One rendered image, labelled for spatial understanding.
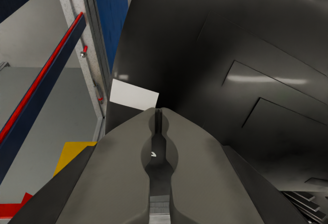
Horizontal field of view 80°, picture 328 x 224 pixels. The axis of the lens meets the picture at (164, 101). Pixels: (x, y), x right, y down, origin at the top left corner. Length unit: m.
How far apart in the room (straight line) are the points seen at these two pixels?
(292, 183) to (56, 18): 1.41
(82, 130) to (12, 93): 0.56
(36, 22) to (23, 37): 0.16
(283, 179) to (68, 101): 1.21
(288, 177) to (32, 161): 1.04
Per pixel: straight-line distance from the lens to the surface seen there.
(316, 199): 0.37
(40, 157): 1.12
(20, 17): 1.56
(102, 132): 0.55
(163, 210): 0.89
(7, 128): 0.22
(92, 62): 0.46
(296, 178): 0.21
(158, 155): 0.16
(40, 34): 1.57
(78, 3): 0.41
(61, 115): 1.24
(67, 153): 0.46
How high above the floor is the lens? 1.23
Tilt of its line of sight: 44 degrees down
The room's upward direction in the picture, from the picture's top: 177 degrees clockwise
